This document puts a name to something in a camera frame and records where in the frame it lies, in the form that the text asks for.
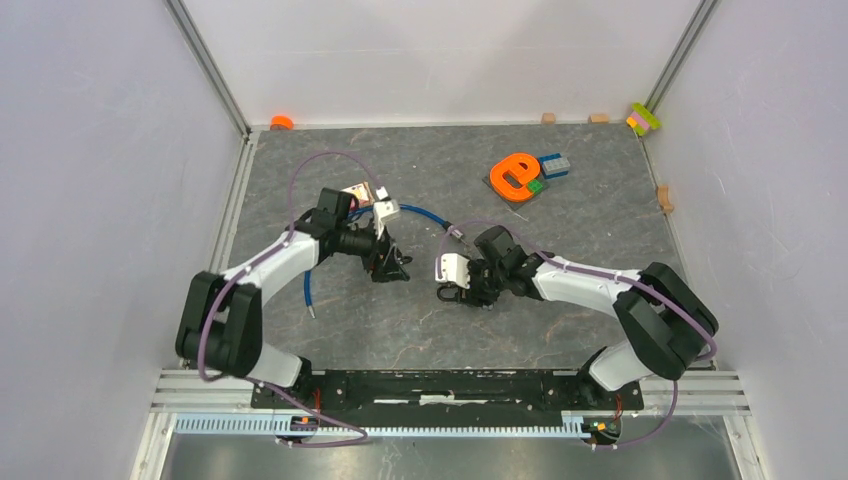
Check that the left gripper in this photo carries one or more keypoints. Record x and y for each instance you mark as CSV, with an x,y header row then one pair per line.
x,y
385,247

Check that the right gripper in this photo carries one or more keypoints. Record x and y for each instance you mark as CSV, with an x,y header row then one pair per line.
x,y
478,298

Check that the black padlock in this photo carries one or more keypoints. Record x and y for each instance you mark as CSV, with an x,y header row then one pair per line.
x,y
450,293

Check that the silver key bunch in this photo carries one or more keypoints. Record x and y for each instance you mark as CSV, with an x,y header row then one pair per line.
x,y
461,238

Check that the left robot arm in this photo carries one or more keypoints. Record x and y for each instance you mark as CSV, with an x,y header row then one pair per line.
x,y
221,327

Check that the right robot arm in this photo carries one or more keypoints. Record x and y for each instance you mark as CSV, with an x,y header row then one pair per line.
x,y
667,327

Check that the grey plate under letter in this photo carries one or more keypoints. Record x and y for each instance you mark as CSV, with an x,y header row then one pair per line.
x,y
513,196

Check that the pink wooden puzzle box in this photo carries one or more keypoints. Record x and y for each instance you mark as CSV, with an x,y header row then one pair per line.
x,y
363,194

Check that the orange letter block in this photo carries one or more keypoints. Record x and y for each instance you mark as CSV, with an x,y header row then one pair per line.
x,y
518,168

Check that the green lego brick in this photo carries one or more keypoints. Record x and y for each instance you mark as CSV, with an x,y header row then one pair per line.
x,y
536,187

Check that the blue lego brick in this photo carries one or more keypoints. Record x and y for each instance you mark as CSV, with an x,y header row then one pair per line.
x,y
554,165

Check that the orange round cap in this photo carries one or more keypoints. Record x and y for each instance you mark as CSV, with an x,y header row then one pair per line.
x,y
281,122

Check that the wooden arch piece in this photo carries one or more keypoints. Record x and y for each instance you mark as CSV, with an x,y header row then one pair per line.
x,y
664,199

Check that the stacked coloured lego bricks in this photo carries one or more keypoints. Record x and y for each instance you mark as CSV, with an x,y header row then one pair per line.
x,y
641,120

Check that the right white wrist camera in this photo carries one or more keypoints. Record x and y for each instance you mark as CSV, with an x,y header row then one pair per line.
x,y
453,268

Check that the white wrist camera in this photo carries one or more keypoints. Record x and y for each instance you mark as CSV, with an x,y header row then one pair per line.
x,y
385,209
453,268

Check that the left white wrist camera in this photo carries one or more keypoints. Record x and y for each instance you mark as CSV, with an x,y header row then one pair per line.
x,y
385,209

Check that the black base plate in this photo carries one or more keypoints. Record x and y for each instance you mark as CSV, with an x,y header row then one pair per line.
x,y
460,398

